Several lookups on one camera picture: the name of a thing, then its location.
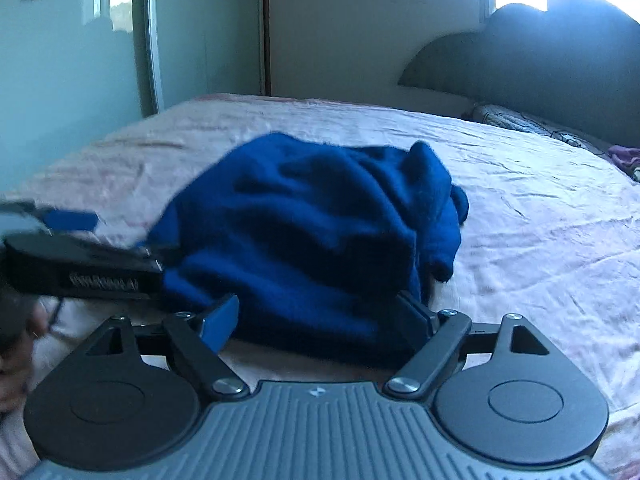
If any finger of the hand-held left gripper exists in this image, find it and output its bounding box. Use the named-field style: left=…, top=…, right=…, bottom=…
left=0, top=201, right=100, bottom=237
left=4, top=234, right=167, bottom=302

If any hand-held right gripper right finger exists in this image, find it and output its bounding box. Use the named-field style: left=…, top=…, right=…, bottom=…
left=384, top=291, right=552, bottom=402

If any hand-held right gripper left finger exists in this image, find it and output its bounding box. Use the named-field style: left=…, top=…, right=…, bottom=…
left=81, top=293, right=249, bottom=402

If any blue knit sweater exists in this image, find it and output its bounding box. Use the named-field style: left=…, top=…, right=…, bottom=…
left=144, top=131, right=471, bottom=362

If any person's left hand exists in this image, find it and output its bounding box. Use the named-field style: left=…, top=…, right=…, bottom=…
left=0, top=302, right=49, bottom=415

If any bed with pink sheet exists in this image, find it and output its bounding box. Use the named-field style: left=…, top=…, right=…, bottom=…
left=0, top=92, right=640, bottom=480

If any glass door wardrobe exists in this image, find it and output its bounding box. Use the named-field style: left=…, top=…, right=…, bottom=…
left=0, top=0, right=272, bottom=188

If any patterned pillow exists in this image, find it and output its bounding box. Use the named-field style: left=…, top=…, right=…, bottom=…
left=471, top=102, right=612, bottom=153

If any purple cloth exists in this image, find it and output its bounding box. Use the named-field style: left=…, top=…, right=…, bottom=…
left=606, top=144, right=640, bottom=182

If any dark padded headboard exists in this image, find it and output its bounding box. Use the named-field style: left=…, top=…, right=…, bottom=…
left=397, top=0, right=640, bottom=150

